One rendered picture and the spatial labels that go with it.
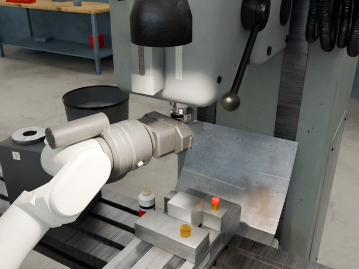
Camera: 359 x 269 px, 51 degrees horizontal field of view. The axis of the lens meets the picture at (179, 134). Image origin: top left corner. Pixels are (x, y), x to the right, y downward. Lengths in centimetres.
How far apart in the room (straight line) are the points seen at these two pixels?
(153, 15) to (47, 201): 30
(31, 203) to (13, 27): 745
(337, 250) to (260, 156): 144
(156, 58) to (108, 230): 53
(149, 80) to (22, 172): 55
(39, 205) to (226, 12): 39
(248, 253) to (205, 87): 47
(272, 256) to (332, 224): 173
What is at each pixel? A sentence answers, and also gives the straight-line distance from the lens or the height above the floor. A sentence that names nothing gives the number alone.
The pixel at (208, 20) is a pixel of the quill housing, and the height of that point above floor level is 145.
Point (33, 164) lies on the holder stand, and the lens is 101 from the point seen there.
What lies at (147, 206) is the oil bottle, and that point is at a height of 98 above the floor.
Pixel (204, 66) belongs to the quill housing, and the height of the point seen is 139.
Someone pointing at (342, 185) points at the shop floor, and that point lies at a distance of 307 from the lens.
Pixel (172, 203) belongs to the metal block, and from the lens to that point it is 82.
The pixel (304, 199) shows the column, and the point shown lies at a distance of 117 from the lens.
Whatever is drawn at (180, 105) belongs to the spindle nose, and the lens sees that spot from 71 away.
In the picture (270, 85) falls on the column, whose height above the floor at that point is 122.
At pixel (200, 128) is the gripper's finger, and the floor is 123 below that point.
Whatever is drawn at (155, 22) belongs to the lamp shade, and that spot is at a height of 147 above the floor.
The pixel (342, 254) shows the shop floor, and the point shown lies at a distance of 244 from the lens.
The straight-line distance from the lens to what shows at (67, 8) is 568.
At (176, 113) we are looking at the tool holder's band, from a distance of 72.
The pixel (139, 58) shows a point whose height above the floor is 140.
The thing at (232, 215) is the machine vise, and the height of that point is 99.
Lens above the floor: 154
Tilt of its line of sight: 25 degrees down
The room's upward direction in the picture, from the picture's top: straight up
